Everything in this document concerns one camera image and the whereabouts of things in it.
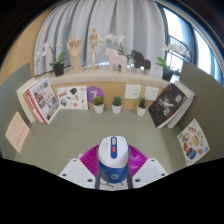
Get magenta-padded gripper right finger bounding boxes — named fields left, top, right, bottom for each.
left=125, top=144, right=169, bottom=190

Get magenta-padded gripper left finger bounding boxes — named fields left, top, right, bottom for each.
left=59, top=145, right=103, bottom=190

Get blue and white computer mouse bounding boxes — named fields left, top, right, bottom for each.
left=96, top=135, right=130, bottom=184

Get food sticker card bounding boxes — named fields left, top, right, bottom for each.
left=177, top=118, right=211, bottom=167

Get small succulent in white pot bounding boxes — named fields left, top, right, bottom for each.
left=92, top=95, right=105, bottom=115
left=136, top=96, right=148, bottom=117
left=111, top=95, right=123, bottom=115

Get black cover book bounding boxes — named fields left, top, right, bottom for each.
left=147, top=83, right=189, bottom=129

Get beige paperback book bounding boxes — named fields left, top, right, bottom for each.
left=5, top=111, right=31, bottom=154

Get white sticker sheet card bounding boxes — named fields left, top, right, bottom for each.
left=56, top=85, right=89, bottom=111

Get red book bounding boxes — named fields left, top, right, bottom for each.
left=26, top=89, right=48, bottom=125

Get white book with photo cover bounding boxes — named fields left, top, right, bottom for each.
left=27, top=77, right=61, bottom=125

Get purple round number sign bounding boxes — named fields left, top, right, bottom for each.
left=86, top=85, right=105, bottom=104

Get white book behind black book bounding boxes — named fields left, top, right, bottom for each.
left=166, top=80, right=196, bottom=129

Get thick cream book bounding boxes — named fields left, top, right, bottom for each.
left=15, top=78, right=39, bottom=124

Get wooden desk shelf ledge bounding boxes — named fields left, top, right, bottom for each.
left=36, top=66, right=171, bottom=89

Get white orchid in black pot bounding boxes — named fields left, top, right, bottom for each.
left=155, top=42, right=192, bottom=82
left=34, top=41, right=67, bottom=77

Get black wooden horse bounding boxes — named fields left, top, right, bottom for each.
left=129, top=49, right=152, bottom=74

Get pink wooden horse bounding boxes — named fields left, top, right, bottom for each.
left=104, top=47, right=129, bottom=74

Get wooden hand model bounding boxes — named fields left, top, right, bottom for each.
left=66, top=37, right=83, bottom=74

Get window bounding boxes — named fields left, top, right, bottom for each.
left=156, top=3, right=224, bottom=84

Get wooden artist mannequin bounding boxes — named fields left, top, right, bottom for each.
left=88, top=27, right=104, bottom=69

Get white orchid behind horses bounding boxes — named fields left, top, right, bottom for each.
left=105, top=33, right=129, bottom=58

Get grey white curtain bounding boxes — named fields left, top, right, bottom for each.
left=33, top=0, right=168, bottom=78

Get white wall socket plate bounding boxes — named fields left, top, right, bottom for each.
left=143, top=85, right=160, bottom=102
left=124, top=83, right=142, bottom=100

